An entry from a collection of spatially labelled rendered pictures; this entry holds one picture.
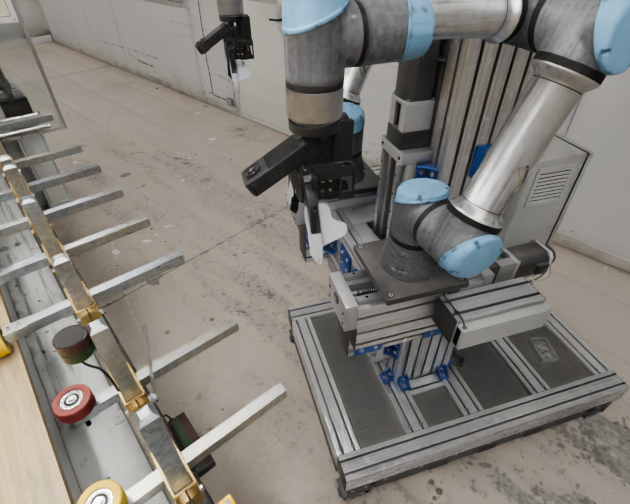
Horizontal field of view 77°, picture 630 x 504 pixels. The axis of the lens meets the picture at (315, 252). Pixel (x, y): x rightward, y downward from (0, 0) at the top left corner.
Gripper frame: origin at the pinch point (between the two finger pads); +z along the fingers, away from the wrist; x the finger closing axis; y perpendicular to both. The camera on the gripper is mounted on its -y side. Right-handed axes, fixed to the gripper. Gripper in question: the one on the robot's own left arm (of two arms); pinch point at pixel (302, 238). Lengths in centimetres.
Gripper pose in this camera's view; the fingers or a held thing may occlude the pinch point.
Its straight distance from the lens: 66.1
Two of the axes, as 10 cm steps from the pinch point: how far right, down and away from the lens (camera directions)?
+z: 0.0, 7.7, 6.3
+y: 9.6, -1.8, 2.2
